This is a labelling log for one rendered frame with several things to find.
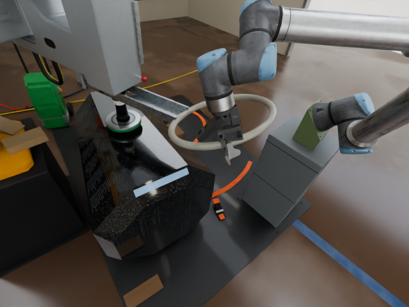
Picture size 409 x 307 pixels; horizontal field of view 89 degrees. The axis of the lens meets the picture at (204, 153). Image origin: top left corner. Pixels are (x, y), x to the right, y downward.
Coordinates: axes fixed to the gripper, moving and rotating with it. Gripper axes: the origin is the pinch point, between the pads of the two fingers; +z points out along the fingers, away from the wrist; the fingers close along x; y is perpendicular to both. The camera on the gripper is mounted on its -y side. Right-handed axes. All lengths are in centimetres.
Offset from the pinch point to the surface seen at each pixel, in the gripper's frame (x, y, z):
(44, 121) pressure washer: 150, -202, 9
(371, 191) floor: 106, 140, 157
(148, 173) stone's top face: 23, -45, 17
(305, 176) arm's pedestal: 44, 46, 58
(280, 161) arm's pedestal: 57, 33, 52
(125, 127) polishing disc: 51, -60, -1
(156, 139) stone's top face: 50, -44, 11
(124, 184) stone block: 15, -56, 16
